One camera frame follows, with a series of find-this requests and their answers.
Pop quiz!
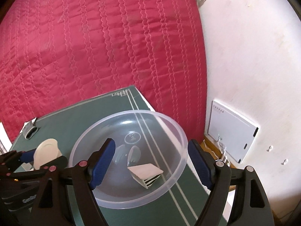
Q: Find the red quilted bedspread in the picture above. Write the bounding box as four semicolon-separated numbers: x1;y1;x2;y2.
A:
1;0;207;141

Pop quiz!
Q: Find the white cable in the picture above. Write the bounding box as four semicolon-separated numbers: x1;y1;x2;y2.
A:
202;135;232;166

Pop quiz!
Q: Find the white paper cup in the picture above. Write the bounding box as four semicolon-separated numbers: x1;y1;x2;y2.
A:
33;138;62;170

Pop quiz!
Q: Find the white zebra striped wedge block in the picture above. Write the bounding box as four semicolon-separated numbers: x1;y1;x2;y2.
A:
128;163;163;189

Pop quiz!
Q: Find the wooden side table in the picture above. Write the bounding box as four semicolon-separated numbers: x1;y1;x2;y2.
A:
202;134;238;193

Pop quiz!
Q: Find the green table mat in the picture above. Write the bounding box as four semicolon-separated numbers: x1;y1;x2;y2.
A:
9;85;228;226

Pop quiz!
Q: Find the clear plastic bowl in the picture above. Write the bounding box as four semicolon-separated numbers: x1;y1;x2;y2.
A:
68;110;188;209

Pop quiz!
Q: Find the white wall panel box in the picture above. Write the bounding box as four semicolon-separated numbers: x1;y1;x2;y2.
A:
208;99;259;164

